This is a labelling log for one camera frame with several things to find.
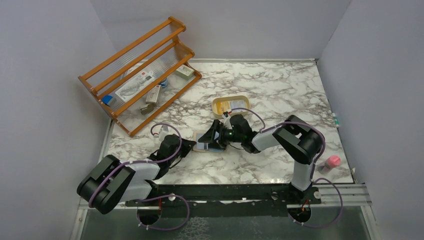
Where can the beige oval tray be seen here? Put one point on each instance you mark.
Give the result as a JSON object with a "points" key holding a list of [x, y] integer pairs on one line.
{"points": [[232, 97]]}

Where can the green white small tube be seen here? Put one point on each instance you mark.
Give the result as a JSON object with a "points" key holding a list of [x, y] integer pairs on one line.
{"points": [[336, 120]]}

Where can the white printed packet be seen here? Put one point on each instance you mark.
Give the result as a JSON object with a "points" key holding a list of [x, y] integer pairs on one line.
{"points": [[134, 85]]}

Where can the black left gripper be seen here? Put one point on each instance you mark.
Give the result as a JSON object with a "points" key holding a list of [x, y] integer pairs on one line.
{"points": [[187, 145]]}

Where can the blue white round jar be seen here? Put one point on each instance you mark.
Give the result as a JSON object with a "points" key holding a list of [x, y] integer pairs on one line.
{"points": [[164, 83]]}

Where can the tan leather card holder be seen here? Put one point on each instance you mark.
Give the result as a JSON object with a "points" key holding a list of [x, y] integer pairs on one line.
{"points": [[205, 147]]}

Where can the orange wooden rack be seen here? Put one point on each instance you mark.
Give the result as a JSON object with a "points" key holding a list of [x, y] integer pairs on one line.
{"points": [[159, 50]]}

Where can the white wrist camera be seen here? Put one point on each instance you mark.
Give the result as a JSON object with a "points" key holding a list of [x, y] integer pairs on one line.
{"points": [[226, 120], [163, 132]]}

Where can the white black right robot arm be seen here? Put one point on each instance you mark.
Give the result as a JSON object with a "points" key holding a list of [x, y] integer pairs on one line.
{"points": [[304, 143]]}

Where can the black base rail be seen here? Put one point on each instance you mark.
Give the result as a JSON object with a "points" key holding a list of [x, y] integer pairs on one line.
{"points": [[225, 200]]}

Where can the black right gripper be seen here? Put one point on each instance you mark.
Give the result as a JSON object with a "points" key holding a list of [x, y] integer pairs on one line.
{"points": [[209, 137]]}

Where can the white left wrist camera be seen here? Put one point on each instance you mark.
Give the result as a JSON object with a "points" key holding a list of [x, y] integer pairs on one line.
{"points": [[163, 132]]}

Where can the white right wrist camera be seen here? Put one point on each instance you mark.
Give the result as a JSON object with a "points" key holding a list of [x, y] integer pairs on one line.
{"points": [[226, 120]]}

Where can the blue grey eraser block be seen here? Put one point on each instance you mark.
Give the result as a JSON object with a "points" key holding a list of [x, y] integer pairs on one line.
{"points": [[107, 99]]}

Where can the grey blue credit card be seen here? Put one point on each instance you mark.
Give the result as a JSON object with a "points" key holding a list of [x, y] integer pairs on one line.
{"points": [[236, 104]]}

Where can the gold credit card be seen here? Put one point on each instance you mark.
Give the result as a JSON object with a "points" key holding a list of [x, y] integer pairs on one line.
{"points": [[223, 106]]}

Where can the pink bottle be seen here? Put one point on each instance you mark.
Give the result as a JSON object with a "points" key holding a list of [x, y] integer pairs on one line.
{"points": [[331, 163]]}

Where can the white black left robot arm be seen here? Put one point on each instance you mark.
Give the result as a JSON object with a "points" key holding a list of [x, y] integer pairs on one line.
{"points": [[112, 181]]}

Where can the grey olive small object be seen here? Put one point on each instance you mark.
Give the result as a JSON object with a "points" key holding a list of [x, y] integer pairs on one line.
{"points": [[147, 108]]}

